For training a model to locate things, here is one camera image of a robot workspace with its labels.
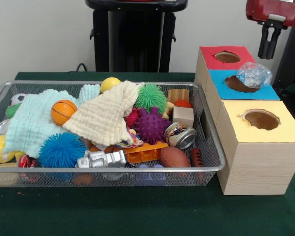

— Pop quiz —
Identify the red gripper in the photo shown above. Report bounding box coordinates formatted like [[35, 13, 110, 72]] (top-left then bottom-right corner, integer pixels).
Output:
[[245, 0, 295, 59]]

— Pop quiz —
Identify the clear plastic bottle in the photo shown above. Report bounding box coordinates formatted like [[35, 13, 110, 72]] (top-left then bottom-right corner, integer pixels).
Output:
[[236, 62, 273, 89]]

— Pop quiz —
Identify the cream muslin cloth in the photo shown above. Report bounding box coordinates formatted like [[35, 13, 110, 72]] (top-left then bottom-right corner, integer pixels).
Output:
[[62, 80, 141, 146]]

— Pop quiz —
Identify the light blue muslin cloth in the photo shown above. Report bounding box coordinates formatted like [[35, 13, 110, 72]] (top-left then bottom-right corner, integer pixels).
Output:
[[2, 83, 101, 158]]

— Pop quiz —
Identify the wooden box with three holes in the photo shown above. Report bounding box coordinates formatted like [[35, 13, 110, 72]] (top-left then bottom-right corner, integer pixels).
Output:
[[194, 45, 295, 196]]

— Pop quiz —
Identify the silver mesh bin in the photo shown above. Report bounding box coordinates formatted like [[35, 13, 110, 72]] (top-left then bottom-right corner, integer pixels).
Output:
[[0, 80, 226, 188]]

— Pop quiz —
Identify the plain wooden cube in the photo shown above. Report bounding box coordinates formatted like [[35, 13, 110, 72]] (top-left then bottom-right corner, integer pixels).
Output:
[[172, 106, 195, 128]]

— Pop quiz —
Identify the crushed drink can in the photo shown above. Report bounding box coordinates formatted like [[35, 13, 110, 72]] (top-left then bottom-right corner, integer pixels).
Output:
[[164, 121, 197, 150]]

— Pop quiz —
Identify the purple spiky ball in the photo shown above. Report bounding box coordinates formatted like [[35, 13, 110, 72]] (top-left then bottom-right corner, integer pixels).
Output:
[[133, 107, 172, 145]]

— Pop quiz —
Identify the brown toy football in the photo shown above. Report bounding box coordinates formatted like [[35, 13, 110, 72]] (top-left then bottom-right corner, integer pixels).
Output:
[[160, 146, 192, 168]]

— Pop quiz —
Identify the silver toy robot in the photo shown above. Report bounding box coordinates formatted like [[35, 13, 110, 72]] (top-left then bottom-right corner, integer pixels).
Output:
[[75, 149, 128, 169]]

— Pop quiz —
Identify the dark green table cloth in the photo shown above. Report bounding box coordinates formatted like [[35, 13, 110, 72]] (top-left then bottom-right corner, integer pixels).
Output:
[[0, 71, 295, 236]]

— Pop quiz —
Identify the orange toy basketball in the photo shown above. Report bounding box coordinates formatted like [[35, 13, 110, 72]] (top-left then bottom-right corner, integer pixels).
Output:
[[50, 99, 78, 126]]

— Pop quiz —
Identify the large green stringy ball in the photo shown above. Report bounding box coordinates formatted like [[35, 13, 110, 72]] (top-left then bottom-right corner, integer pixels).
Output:
[[134, 82, 168, 114]]

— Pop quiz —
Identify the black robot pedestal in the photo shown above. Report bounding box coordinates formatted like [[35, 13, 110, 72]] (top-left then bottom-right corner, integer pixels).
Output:
[[85, 0, 189, 72]]

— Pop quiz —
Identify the blue stringy koosh ball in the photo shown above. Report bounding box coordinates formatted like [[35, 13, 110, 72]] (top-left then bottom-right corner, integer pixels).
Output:
[[38, 132, 87, 168]]

